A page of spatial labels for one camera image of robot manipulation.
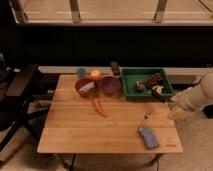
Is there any purple bowl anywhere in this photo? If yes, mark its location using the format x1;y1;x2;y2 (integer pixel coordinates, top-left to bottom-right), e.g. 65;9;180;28
98;76;121;95

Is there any white cloth in bowl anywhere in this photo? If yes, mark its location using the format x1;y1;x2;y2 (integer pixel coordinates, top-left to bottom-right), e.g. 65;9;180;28
79;82;94;93

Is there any metal spoon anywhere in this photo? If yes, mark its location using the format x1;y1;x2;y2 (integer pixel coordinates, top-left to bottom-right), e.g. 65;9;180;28
138;112;152;132

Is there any blue sponge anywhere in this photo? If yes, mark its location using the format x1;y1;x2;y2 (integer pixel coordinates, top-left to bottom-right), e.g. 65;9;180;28
139;128;159;149

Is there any black office chair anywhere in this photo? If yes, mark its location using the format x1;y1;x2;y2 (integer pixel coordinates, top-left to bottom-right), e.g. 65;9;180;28
0;53;49;152

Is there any green plastic bin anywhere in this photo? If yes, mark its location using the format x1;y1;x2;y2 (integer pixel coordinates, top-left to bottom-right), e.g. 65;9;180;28
121;68;174;100

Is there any dark round dish brush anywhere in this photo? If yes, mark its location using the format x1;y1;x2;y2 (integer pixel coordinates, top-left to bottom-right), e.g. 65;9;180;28
136;81;146;92

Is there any red grapes bunch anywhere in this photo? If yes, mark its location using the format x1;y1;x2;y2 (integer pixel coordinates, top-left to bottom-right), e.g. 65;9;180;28
145;73;163;89

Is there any red bowl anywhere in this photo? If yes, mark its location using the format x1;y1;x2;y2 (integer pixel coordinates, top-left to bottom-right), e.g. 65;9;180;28
75;78;97;97

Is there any orange carrot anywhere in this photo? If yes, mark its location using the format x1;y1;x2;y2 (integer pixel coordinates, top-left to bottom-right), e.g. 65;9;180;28
93;99;107;117

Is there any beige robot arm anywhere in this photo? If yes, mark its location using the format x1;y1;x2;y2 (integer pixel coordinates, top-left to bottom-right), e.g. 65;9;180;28
151;73;213;120

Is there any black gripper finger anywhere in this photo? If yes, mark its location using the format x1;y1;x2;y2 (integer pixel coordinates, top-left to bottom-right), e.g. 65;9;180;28
151;90;173;103

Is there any yellow apple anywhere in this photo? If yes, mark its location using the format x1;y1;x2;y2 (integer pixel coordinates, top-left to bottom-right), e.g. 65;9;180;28
90;70;101;80

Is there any blue plastic cup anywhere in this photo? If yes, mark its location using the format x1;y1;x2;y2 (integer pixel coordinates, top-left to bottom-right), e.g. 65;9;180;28
76;68;87;79

